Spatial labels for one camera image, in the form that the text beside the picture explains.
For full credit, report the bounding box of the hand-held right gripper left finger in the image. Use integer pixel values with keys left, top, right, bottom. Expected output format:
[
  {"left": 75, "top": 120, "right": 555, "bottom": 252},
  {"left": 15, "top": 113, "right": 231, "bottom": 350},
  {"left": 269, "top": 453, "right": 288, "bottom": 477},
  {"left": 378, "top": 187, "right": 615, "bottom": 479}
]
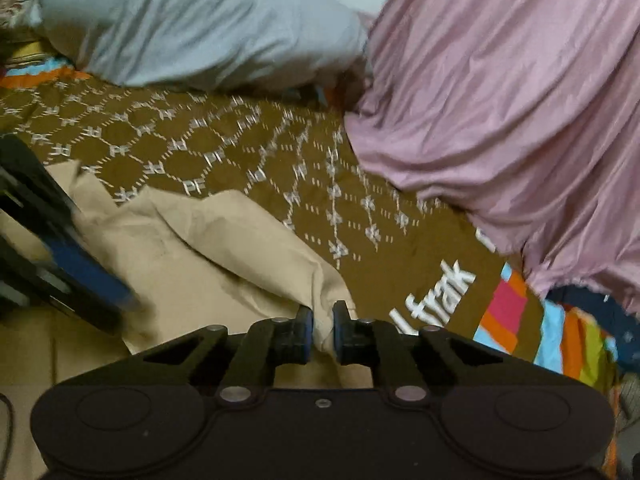
[{"left": 131, "top": 305, "right": 315, "bottom": 407}]

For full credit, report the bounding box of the yellow cloth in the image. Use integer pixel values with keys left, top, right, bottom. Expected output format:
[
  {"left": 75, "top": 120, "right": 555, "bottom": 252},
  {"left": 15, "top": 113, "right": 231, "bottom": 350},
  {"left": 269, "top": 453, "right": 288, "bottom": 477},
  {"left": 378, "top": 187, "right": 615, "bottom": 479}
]
[{"left": 7, "top": 41, "right": 53, "bottom": 67}]

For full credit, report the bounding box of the colourful printed blanket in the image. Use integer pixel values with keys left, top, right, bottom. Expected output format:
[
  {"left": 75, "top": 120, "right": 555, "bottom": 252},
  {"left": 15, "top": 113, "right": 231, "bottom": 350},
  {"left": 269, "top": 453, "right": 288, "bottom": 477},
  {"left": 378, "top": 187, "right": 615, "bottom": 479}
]
[{"left": 0, "top": 55, "right": 626, "bottom": 406}]

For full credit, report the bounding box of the beige hooded jacket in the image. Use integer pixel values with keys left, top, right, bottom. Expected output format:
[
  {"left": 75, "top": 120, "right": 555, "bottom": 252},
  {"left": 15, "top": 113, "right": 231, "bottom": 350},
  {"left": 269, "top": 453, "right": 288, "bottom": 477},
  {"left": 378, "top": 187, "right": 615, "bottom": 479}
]
[{"left": 0, "top": 160, "right": 375, "bottom": 480}]

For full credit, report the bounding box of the grey pillow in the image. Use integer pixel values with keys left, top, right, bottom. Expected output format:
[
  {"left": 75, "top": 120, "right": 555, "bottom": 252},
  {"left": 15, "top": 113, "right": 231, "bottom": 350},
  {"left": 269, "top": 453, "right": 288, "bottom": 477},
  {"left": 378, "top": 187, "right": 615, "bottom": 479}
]
[{"left": 40, "top": 0, "right": 373, "bottom": 93}]

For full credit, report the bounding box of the floral cloth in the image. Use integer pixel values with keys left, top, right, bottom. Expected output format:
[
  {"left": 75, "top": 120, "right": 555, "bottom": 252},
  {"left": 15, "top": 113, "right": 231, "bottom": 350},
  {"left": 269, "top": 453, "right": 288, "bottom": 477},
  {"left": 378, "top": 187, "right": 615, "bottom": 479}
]
[{"left": 0, "top": 0, "right": 47, "bottom": 42}]

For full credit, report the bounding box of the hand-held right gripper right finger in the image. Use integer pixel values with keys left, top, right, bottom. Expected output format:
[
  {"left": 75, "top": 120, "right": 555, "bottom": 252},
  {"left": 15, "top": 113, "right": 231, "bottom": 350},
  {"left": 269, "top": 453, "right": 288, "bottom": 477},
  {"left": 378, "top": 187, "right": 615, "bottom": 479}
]
[{"left": 332, "top": 301, "right": 507, "bottom": 407}]

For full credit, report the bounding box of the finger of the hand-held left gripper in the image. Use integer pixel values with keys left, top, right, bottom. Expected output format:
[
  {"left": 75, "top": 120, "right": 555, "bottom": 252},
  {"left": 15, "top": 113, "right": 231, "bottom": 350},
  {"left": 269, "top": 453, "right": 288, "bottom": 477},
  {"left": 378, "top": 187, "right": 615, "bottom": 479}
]
[
  {"left": 0, "top": 237, "right": 125, "bottom": 335},
  {"left": 0, "top": 134, "right": 142, "bottom": 312}
]

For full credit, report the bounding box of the black cable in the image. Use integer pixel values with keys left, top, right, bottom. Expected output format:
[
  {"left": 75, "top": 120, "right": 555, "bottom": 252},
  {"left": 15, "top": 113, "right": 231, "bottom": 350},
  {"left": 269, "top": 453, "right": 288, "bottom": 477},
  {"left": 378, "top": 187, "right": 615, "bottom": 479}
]
[{"left": 0, "top": 394, "right": 15, "bottom": 463}]

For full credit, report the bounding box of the dark blue bag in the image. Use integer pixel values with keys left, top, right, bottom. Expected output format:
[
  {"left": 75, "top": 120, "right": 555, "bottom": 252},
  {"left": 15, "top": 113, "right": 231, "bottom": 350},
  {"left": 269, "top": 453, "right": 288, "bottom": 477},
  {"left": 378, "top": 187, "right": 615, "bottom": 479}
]
[{"left": 547, "top": 284, "right": 640, "bottom": 378}]

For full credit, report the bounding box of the pink curtain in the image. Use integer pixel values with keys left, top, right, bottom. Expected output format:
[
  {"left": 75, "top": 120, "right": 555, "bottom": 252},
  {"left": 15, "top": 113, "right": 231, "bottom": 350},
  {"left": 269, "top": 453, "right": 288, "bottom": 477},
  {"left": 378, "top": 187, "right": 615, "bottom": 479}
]
[{"left": 345, "top": 0, "right": 640, "bottom": 311}]

